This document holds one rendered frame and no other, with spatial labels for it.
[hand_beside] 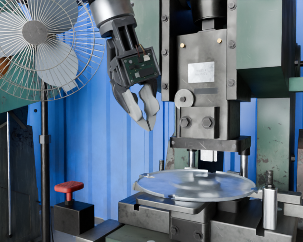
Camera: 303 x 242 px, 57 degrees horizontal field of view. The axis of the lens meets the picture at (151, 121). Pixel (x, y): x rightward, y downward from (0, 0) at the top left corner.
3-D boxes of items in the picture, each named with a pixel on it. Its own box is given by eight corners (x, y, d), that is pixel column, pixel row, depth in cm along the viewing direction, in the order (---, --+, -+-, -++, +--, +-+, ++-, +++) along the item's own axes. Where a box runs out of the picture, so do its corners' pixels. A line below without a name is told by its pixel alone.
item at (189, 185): (263, 178, 76) (263, 175, 76) (240, 211, 51) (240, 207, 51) (168, 168, 90) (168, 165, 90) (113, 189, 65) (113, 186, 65)
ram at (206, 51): (224, 141, 66) (225, 16, 66) (168, 139, 74) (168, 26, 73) (240, 136, 81) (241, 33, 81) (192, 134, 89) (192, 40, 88)
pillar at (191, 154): (193, 182, 90) (194, 139, 89) (187, 181, 91) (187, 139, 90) (195, 181, 92) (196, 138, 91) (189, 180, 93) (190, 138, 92)
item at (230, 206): (239, 213, 70) (239, 201, 70) (168, 201, 80) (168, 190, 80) (251, 197, 84) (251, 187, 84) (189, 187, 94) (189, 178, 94)
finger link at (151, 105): (157, 132, 52) (142, 84, 51) (148, 130, 57) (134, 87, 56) (172, 126, 53) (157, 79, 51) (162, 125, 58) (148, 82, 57)
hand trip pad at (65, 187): (68, 216, 74) (67, 187, 74) (52, 212, 77) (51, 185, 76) (86, 208, 80) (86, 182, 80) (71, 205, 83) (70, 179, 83)
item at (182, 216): (196, 277, 53) (196, 206, 52) (133, 258, 59) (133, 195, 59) (229, 229, 74) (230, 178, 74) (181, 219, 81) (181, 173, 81)
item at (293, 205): (309, 219, 67) (310, 176, 66) (237, 207, 75) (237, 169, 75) (309, 211, 72) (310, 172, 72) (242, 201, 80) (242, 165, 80)
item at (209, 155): (216, 162, 78) (216, 148, 78) (199, 160, 80) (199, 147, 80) (219, 160, 81) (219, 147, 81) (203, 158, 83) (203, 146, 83)
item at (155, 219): (293, 264, 58) (293, 236, 58) (117, 222, 80) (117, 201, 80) (298, 217, 84) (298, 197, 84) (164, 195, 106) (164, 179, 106)
